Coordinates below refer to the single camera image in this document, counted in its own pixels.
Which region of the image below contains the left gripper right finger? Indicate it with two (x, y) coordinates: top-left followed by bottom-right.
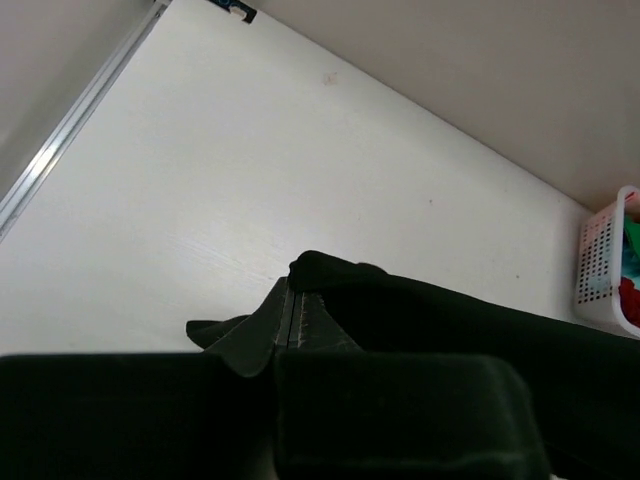
(274, 294), (550, 479)

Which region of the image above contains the blue label sticker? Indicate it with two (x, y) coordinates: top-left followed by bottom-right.
(210, 0), (257, 24)

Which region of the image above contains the red t shirt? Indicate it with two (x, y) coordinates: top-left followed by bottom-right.
(618, 277), (640, 327)

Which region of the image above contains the black t shirt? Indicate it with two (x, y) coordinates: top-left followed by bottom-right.
(186, 251), (639, 479)

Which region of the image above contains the teal t shirt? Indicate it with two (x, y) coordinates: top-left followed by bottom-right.
(621, 216), (639, 286)

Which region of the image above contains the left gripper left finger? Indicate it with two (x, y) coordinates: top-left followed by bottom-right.
(1, 280), (287, 479)

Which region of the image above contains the white plastic laundry basket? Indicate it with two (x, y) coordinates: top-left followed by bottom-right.
(574, 186), (639, 339)

